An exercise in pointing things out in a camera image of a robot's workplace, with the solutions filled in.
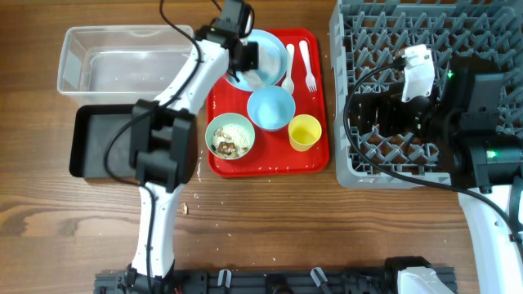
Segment yellow plastic cup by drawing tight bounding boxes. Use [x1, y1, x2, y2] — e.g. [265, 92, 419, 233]
[288, 114, 322, 152]

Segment green bowl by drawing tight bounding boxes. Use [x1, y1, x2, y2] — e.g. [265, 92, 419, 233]
[205, 113, 256, 160]

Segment rice and food scraps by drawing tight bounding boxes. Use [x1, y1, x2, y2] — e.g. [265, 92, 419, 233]
[211, 124, 251, 159]

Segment white napkin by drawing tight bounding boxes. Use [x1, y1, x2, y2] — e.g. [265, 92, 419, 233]
[243, 47, 280, 91]

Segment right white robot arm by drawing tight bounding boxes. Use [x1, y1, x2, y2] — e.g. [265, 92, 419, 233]
[342, 56, 522, 293]

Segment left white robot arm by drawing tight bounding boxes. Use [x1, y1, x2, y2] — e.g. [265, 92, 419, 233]
[121, 0, 258, 293]

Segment grey dishwasher rack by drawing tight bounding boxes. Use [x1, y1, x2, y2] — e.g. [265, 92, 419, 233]
[329, 1, 522, 189]

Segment clear plastic waste bin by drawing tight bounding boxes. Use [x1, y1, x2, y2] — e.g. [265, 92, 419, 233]
[57, 25, 192, 106]

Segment black food waste tray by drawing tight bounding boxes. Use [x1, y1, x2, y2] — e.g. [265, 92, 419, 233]
[69, 105, 135, 179]

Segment light blue plate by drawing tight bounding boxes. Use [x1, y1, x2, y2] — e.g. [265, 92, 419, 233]
[224, 29, 288, 92]

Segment white plastic fork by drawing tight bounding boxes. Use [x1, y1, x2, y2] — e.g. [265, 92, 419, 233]
[299, 40, 317, 92]

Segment white plastic spoon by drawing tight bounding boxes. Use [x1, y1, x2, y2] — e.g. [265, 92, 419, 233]
[281, 44, 295, 94]

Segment red plastic tray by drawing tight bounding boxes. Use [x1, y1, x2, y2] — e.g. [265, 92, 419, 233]
[208, 28, 330, 178]

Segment light blue bowl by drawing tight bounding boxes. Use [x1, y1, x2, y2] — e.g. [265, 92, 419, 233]
[247, 86, 296, 131]

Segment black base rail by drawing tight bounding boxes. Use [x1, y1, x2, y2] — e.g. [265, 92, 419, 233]
[93, 267, 393, 294]

